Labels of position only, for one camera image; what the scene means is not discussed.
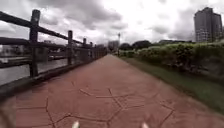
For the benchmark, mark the distant building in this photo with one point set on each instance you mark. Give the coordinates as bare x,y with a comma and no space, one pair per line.
113,45

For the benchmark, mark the red stone-pattern path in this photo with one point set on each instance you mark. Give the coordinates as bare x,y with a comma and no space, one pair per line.
110,86

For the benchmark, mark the distant pole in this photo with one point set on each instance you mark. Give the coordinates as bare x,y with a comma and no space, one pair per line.
119,40

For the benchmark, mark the distant dark trees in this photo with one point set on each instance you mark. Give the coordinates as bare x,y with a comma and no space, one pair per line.
140,44

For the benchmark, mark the green hedge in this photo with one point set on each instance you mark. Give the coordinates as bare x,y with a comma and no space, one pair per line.
180,55

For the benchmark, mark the robot's own part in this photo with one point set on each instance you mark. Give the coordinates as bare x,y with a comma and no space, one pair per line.
76,125
145,125

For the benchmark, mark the green grass strip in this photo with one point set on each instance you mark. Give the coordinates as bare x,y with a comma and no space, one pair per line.
200,88

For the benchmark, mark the grey stone kerb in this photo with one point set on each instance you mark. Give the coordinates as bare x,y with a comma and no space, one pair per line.
20,85

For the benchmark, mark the grey river water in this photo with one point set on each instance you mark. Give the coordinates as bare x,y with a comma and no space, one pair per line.
13,72

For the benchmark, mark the tall grey tower building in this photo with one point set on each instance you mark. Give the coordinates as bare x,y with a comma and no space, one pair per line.
206,25

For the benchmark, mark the dark wooden post fence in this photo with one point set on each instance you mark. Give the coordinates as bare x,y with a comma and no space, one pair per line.
33,40

